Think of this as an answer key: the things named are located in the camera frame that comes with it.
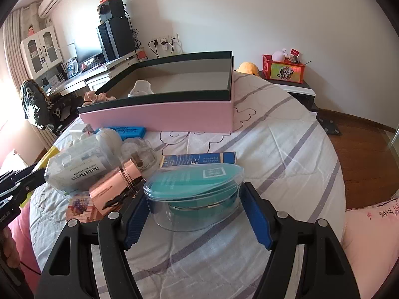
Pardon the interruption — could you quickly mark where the white animal figurine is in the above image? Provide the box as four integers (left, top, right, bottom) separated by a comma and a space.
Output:
128, 80, 155, 98

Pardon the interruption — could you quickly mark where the black floor scale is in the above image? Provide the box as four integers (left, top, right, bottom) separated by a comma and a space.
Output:
318, 117, 342, 136

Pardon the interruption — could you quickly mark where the pale pink animal toy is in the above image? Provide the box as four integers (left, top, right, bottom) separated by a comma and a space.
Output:
83, 92, 117, 106

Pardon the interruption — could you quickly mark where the striped beige curtain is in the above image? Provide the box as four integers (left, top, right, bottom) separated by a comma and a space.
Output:
0, 1, 42, 138

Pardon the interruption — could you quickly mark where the yellow plush toy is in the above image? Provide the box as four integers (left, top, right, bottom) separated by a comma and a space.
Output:
235, 62, 259, 77

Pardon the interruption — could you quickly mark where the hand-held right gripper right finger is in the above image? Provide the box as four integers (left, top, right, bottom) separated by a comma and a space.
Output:
240, 181, 362, 299

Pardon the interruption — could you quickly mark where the pink brick block toy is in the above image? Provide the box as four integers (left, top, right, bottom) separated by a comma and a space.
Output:
66, 195, 106, 223

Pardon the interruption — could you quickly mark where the rose gold cylinder container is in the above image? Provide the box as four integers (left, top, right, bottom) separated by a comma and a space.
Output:
89, 159, 146, 219

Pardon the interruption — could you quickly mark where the yellow tube pack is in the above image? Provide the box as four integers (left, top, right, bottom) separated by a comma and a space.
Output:
38, 146, 60, 171

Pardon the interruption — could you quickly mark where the teal oval clear container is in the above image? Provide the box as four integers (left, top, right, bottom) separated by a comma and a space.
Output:
143, 163, 244, 232

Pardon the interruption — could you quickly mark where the blue white carton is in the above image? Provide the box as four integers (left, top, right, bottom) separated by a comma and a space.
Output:
64, 58, 78, 78

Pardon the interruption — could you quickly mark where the black office chair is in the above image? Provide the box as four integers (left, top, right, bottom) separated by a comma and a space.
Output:
40, 95, 85, 134

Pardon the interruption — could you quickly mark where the black white nightstand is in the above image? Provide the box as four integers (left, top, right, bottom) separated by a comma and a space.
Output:
259, 72, 319, 113

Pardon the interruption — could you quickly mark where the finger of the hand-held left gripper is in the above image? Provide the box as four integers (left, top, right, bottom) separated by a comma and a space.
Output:
0, 168, 48, 209
0, 162, 35, 182

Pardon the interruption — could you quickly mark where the white glass-door cabinet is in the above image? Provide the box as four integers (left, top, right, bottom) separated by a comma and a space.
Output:
20, 25, 62, 80

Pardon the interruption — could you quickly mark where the clear glass bottle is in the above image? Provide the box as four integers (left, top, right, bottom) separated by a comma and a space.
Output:
121, 139, 156, 171

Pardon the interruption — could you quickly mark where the black white printed jacket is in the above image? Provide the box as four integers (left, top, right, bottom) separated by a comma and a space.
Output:
20, 79, 51, 130

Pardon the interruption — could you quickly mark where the pink white toy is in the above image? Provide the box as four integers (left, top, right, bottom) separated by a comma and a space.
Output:
272, 48, 290, 63

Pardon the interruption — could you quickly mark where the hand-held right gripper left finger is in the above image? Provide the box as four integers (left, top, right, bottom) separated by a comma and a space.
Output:
39, 192, 150, 299

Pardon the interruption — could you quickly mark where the pink storage box dark rim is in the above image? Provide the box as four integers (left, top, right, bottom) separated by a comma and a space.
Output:
77, 51, 234, 133

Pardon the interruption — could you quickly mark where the white striped bedsheet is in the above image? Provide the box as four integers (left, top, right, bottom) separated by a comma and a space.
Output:
29, 69, 347, 299

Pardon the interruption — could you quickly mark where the black computer tower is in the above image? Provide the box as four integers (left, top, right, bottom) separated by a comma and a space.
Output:
97, 17, 136, 62

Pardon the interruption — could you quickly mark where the black computer monitor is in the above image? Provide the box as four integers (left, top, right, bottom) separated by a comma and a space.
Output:
74, 36, 105, 67

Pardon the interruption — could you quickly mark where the white desk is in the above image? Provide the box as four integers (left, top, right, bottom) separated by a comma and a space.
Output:
34, 51, 141, 96

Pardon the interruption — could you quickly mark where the person's left hand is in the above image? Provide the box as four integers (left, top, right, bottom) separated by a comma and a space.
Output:
0, 229, 18, 267

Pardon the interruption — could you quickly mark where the black box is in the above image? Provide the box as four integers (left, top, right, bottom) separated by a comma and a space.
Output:
98, 0, 126, 22

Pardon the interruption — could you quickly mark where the bright blue flat box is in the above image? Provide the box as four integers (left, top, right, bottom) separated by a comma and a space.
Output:
95, 126, 147, 140

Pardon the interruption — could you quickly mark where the red printed crate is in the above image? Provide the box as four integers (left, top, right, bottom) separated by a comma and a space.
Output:
262, 54, 306, 84

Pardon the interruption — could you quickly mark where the dark blue long carton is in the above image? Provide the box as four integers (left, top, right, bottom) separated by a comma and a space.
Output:
160, 151, 237, 168

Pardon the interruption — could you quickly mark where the pink blanket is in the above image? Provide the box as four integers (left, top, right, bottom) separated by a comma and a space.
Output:
0, 121, 42, 290

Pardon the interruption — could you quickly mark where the clear plastic lidded box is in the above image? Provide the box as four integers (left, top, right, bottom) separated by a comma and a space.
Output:
44, 137, 122, 194

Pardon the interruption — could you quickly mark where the pink embroidered pillow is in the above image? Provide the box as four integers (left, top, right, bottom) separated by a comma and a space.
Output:
341, 191, 399, 299

